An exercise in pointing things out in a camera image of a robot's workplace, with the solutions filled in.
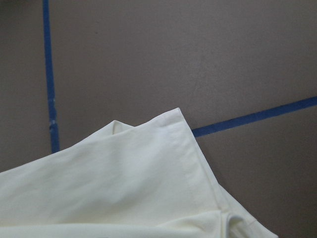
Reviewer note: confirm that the cream long-sleeve cat shirt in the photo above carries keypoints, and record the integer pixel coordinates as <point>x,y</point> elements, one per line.
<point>146,181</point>

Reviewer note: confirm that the brown paper table cover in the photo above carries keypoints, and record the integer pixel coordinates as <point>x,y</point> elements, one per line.
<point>133,60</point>

